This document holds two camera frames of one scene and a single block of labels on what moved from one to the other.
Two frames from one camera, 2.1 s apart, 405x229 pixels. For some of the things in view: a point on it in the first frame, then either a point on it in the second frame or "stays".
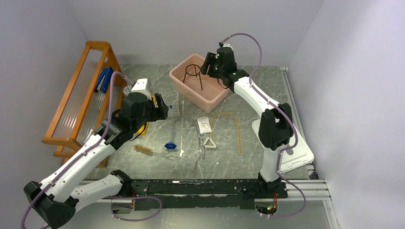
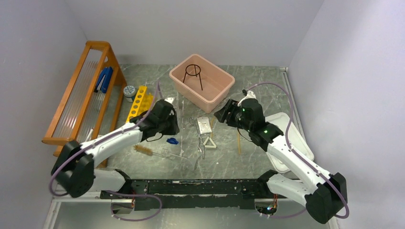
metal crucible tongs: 200,140 stays
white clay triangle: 213,146 stays
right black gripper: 210,59 -> 231,106
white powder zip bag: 204,125 stays
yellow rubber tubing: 238,131 stays
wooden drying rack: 92,98 stays
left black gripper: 160,112 -> 174,129
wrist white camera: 140,86 -> 169,99
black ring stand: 194,75 stays
